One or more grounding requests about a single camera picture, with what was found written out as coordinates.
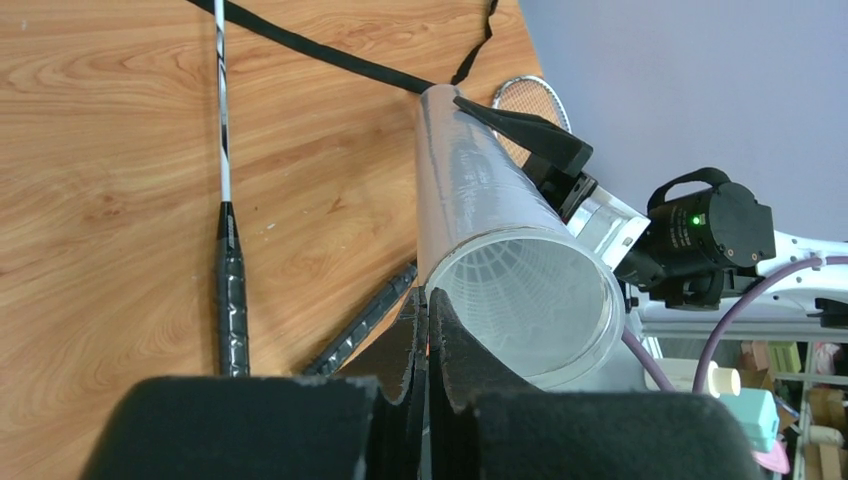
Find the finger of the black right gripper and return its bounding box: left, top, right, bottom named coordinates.
left=453, top=96, right=594, bottom=178

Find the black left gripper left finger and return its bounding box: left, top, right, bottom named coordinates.
left=82, top=288, right=427, bottom=479

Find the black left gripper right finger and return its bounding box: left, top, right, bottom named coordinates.
left=428, top=289, right=761, bottom=479

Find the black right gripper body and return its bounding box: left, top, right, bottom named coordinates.
left=522, top=155, right=597, bottom=222

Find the white racket with red strings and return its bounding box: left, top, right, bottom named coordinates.
left=301, top=74, right=572, bottom=379

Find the white shuttlecock tube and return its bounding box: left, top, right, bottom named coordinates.
left=413, top=84, right=627, bottom=391

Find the black racket bag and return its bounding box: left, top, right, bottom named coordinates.
left=185, top=0, right=499, bottom=95

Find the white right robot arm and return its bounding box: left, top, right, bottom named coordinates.
left=454, top=97, right=778, bottom=311

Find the shelf with boxes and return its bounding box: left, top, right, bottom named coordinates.
left=645, top=337, right=848, bottom=480

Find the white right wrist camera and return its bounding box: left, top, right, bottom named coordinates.
left=563, top=186, right=651, bottom=270

